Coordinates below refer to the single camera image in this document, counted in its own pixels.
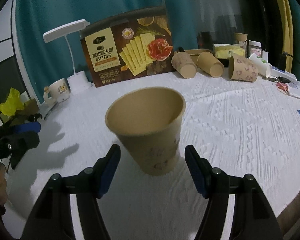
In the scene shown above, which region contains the kraft cup with cartoon stickers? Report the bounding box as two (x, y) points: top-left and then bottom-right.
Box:
(105, 87), (186, 176)

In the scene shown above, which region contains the yellow paper scrap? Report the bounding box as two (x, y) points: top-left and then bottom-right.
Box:
(0, 87), (25, 116)

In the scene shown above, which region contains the white ceramic mug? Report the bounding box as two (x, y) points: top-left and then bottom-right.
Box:
(43, 78), (70, 106)

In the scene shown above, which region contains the white desk lamp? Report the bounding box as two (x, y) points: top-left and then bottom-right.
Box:
(43, 19), (92, 95)

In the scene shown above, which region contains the white paper cup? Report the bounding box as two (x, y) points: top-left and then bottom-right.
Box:
(249, 53), (272, 77)

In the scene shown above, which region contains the lying printed kraft cup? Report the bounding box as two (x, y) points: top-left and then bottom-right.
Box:
(229, 53), (258, 82)

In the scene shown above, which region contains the yellow food package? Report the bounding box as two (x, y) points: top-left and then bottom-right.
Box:
(213, 43), (245, 60)

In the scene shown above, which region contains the white lidded jar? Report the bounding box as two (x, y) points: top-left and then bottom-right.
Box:
(248, 40), (262, 57)

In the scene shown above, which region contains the lying kraft cup nearest box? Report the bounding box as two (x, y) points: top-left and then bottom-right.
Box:
(171, 51), (197, 79)

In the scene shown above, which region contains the yellow curtain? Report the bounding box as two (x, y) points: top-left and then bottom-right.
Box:
(277, 0), (293, 72)

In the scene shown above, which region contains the upright kraft cup at back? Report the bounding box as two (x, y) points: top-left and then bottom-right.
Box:
(234, 33), (248, 48)

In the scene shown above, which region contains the brown cracker box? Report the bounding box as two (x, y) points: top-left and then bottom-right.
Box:
(79, 6), (174, 87)

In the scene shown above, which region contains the teal curtain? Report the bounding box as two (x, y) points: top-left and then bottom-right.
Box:
(15, 0), (244, 99)

